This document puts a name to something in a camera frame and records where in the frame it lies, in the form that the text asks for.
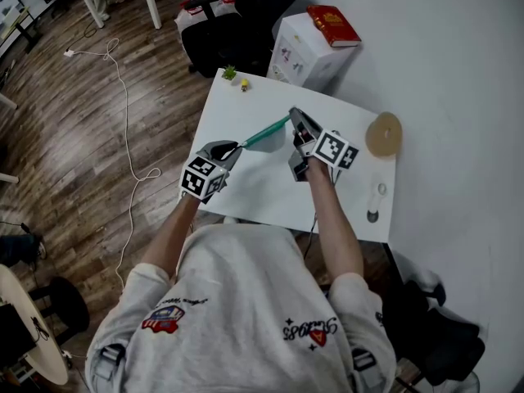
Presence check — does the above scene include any white cardboard box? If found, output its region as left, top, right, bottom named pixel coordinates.
left=266, top=13, right=362, bottom=94

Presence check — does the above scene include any person's left forearm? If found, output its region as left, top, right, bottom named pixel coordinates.
left=141, top=193, right=206, bottom=280

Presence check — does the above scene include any round white table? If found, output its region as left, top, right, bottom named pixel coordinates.
left=0, top=264, right=70, bottom=386

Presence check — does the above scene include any black laptop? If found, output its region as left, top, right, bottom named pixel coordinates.
left=0, top=303, right=38, bottom=359

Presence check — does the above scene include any grey shoulder strap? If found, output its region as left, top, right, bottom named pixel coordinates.
left=350, top=347, right=385, bottom=389
left=93, top=343, right=127, bottom=381

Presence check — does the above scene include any black backpack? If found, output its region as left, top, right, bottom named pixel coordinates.
left=383, top=279, right=487, bottom=387

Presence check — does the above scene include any beige tape roll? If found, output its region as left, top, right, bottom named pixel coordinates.
left=364, top=111, right=404, bottom=160

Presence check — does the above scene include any white desk with black legs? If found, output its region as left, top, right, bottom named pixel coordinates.
left=0, top=5, right=43, bottom=55

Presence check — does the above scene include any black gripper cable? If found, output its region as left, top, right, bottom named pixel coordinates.
left=301, top=210, right=319, bottom=262

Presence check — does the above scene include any black round stool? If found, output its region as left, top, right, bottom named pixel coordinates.
left=29, top=276, right=91, bottom=346

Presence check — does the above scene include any person's right forearm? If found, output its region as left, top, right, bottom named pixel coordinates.
left=305, top=156, right=365, bottom=281

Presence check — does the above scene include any white floor cable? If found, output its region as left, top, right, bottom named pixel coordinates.
left=69, top=38, right=163, bottom=292

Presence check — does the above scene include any red hardcover book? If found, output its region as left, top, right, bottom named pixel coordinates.
left=306, top=4, right=363, bottom=49

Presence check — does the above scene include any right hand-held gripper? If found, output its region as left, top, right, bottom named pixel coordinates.
left=287, top=106, right=360, bottom=183

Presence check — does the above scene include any black office chair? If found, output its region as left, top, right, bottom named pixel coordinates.
left=180, top=0, right=305, bottom=79

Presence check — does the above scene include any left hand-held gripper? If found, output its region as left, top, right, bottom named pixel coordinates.
left=179, top=139, right=244, bottom=205

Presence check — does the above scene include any white handle with black tip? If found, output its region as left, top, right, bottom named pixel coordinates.
left=366, top=182, right=388, bottom=224

